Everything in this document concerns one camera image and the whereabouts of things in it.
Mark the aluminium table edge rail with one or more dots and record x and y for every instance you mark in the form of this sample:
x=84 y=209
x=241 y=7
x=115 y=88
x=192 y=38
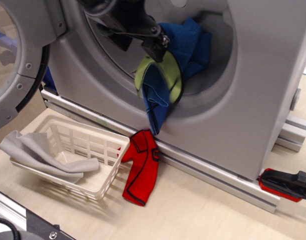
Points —
x=13 y=212

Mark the aluminium side profile block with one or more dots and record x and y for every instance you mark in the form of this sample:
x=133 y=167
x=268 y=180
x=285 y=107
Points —
x=293 y=133

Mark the grey toy washing machine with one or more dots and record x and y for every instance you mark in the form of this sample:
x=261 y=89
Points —
x=231 y=113

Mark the blue object behind door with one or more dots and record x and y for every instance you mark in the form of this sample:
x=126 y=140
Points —
x=49 y=84

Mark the dark blue felt garment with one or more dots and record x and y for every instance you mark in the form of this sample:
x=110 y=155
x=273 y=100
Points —
x=190 y=46

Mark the light blue cloth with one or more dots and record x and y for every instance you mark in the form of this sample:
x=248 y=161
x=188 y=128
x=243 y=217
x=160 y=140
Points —
x=155 y=85

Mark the black bracket with screw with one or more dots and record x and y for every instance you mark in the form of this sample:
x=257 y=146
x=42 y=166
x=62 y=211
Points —
x=37 y=225

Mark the green felt sock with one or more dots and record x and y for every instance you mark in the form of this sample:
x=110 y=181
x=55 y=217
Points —
x=168 y=71

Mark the red black clamp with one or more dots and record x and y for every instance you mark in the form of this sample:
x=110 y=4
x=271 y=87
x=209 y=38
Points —
x=283 y=184

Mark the grey cloth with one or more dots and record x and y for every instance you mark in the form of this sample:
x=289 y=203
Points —
x=32 y=150

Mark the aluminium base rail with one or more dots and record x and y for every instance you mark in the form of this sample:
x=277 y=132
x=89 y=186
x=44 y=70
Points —
x=232 y=183

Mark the grey round machine door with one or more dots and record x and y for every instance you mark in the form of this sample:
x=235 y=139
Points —
x=27 y=28

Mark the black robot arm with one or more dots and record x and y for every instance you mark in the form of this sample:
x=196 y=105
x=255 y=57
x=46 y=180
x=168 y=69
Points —
x=102 y=4

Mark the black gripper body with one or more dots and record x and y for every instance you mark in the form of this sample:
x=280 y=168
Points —
x=133 y=22

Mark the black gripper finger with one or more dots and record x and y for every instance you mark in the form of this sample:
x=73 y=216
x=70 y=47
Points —
x=155 y=50
x=121 y=41

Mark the red felt shirt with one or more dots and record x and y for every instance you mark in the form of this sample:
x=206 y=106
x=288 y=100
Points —
x=144 y=154

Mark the white plastic laundry basket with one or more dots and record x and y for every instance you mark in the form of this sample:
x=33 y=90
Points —
x=71 y=141

